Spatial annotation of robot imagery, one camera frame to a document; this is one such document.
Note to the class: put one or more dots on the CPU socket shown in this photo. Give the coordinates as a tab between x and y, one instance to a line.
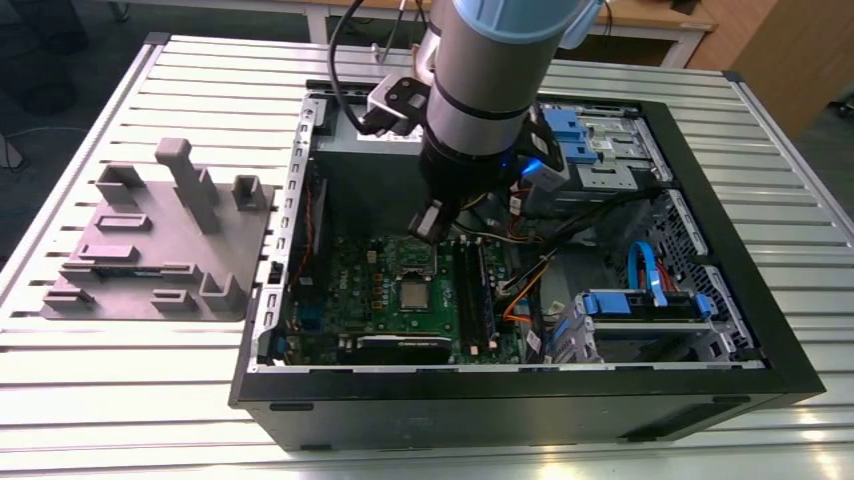
415	309

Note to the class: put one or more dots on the grey power supply unit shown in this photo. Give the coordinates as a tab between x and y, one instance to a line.
360	190

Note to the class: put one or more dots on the black graphics card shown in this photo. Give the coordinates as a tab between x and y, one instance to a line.
400	347

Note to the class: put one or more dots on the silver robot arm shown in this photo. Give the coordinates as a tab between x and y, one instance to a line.
487	75

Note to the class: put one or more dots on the RAM stick with blue label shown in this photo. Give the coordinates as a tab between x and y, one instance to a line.
129	273

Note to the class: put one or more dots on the grey parts rack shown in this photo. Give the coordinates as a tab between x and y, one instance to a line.
167	235

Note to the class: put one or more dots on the black RAM stick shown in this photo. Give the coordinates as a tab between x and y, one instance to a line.
484	295

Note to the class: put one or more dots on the grey metal drive cage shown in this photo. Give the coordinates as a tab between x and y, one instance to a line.
600	175
654	340

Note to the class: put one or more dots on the black PC case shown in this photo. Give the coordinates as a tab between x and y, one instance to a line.
507	405

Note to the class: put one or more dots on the wooden cabinet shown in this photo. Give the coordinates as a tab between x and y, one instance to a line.
787	55

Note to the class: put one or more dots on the thin metal locking lever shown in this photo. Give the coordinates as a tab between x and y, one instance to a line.
436	260

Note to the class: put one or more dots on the blue plastic drive bracket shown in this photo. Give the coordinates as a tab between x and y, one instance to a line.
574	130

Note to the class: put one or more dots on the green motherboard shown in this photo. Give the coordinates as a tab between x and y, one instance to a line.
360	320

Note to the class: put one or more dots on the blue disk carrier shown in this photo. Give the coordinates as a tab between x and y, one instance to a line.
610	303

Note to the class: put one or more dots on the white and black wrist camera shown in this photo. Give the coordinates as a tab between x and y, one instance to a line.
547	175

